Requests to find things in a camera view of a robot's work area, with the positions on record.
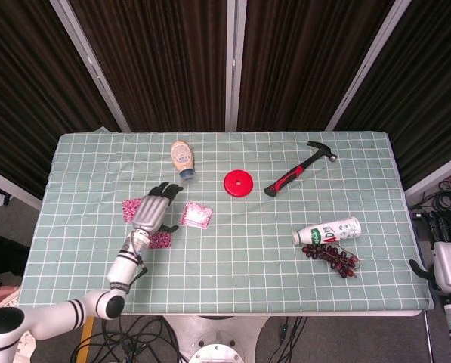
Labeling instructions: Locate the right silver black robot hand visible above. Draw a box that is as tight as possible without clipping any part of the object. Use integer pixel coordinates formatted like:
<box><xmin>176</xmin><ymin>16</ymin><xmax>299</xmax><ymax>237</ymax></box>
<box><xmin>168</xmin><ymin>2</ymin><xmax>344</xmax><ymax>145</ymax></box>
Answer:
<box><xmin>409</xmin><ymin>211</ymin><xmax>451</xmax><ymax>294</ymax></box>

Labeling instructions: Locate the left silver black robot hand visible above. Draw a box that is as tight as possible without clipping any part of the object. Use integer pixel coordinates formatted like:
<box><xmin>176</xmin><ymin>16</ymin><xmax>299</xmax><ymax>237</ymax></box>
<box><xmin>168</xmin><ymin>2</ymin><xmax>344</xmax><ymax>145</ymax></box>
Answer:
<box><xmin>132</xmin><ymin>181</ymin><xmax>184</xmax><ymax>234</ymax></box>

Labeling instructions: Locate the pink snack packet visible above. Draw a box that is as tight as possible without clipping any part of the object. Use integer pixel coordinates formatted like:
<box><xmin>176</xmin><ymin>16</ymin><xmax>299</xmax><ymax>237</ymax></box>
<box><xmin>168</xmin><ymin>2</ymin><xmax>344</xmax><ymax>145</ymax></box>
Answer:
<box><xmin>181</xmin><ymin>202</ymin><xmax>214</xmax><ymax>229</ymax></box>

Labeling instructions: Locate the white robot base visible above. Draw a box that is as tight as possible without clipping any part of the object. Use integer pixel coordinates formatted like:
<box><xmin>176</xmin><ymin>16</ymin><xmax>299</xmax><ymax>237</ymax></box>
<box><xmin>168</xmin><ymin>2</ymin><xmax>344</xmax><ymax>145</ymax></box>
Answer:
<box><xmin>163</xmin><ymin>315</ymin><xmax>272</xmax><ymax>363</ymax></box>

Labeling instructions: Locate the beige sauce squeeze bottle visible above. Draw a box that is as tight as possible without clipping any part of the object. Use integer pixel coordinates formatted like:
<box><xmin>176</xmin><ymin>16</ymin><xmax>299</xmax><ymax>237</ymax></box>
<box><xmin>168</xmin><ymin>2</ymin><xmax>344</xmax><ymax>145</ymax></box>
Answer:
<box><xmin>171</xmin><ymin>140</ymin><xmax>196</xmax><ymax>184</ymax></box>

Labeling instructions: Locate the red round plastic disc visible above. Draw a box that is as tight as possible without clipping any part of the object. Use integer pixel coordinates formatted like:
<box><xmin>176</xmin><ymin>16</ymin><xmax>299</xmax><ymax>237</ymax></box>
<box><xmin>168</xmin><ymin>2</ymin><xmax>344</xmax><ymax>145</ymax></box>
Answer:
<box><xmin>223</xmin><ymin>169</ymin><xmax>254</xmax><ymax>198</ymax></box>

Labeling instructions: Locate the green checked tablecloth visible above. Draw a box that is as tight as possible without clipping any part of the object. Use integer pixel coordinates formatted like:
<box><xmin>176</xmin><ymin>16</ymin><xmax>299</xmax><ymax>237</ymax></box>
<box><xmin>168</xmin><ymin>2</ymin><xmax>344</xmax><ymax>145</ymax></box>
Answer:
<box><xmin>17</xmin><ymin>131</ymin><xmax>436</xmax><ymax>315</ymax></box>

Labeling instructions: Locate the dark red grape bunch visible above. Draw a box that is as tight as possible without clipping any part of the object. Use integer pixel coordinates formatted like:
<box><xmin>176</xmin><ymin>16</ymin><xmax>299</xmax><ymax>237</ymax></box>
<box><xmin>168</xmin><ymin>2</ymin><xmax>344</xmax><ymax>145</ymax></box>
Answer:
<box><xmin>301</xmin><ymin>243</ymin><xmax>361</xmax><ymax>280</ymax></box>

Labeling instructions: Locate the white AD milk bottle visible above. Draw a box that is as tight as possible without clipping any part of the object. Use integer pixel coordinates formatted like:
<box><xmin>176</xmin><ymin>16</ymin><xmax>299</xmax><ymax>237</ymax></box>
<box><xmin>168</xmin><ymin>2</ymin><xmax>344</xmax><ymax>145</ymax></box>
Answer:
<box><xmin>292</xmin><ymin>216</ymin><xmax>362</xmax><ymax>246</ymax></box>

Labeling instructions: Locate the yellow floor bar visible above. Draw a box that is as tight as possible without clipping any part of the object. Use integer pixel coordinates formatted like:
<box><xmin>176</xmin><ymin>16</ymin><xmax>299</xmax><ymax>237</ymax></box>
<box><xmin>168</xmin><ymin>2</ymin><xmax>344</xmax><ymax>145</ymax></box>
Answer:
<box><xmin>81</xmin><ymin>316</ymin><xmax>96</xmax><ymax>353</ymax></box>

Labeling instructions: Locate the red black claw hammer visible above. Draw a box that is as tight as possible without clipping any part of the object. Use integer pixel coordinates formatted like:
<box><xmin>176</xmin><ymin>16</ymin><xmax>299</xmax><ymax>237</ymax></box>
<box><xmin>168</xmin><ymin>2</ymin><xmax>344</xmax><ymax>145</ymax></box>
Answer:
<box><xmin>264</xmin><ymin>140</ymin><xmax>338</xmax><ymax>198</ymax></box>

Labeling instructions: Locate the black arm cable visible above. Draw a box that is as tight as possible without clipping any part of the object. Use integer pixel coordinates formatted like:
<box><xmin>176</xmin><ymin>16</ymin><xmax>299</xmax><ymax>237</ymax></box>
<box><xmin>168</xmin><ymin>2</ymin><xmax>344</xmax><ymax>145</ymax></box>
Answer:
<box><xmin>128</xmin><ymin>241</ymin><xmax>150</xmax><ymax>285</ymax></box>

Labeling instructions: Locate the black floor cable bundle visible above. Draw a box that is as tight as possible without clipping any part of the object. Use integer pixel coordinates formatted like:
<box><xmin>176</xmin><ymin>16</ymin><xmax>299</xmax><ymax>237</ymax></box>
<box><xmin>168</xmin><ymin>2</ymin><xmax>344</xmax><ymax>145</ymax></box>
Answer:
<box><xmin>69</xmin><ymin>315</ymin><xmax>181</xmax><ymax>363</ymax></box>
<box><xmin>409</xmin><ymin>169</ymin><xmax>451</xmax><ymax>213</ymax></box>
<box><xmin>265</xmin><ymin>315</ymin><xmax>310</xmax><ymax>363</ymax></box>

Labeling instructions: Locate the white partition post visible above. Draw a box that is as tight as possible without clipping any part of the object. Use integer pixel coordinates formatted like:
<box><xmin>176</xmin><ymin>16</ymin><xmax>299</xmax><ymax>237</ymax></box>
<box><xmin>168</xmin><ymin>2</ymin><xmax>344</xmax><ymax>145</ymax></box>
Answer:
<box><xmin>226</xmin><ymin>0</ymin><xmax>247</xmax><ymax>133</ymax></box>
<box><xmin>403</xmin><ymin>150</ymin><xmax>451</xmax><ymax>202</ymax></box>
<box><xmin>50</xmin><ymin>0</ymin><xmax>131</xmax><ymax>133</ymax></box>
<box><xmin>0</xmin><ymin>163</ymin><xmax>43</xmax><ymax>211</ymax></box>
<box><xmin>324</xmin><ymin>0</ymin><xmax>412</xmax><ymax>132</ymax></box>

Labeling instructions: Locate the white table frame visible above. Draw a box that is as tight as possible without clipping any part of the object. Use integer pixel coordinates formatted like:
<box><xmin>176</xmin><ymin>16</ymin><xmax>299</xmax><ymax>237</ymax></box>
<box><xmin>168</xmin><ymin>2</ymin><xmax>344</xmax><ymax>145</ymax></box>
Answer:
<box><xmin>122</xmin><ymin>309</ymin><xmax>428</xmax><ymax>318</ymax></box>

